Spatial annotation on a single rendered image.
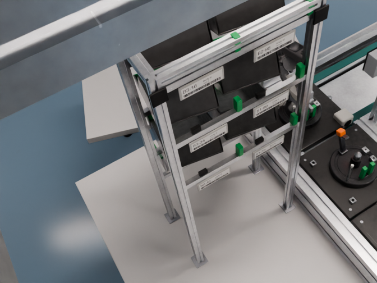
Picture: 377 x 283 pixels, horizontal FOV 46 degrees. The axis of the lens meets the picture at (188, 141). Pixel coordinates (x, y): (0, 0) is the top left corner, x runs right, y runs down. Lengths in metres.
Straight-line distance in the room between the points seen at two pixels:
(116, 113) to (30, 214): 1.11
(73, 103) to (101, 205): 1.58
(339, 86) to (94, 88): 0.94
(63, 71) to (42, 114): 2.90
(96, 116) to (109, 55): 1.59
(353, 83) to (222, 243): 0.74
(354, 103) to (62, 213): 1.66
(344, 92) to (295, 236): 0.56
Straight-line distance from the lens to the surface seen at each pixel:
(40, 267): 2.51
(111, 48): 0.16
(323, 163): 1.42
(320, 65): 1.69
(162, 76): 0.70
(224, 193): 1.48
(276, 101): 0.94
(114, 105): 1.76
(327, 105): 1.56
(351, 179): 1.39
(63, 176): 2.72
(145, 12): 0.16
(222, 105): 1.20
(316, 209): 1.37
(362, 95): 1.68
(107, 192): 1.55
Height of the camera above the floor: 2.16
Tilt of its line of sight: 55 degrees down
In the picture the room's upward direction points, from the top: 11 degrees counter-clockwise
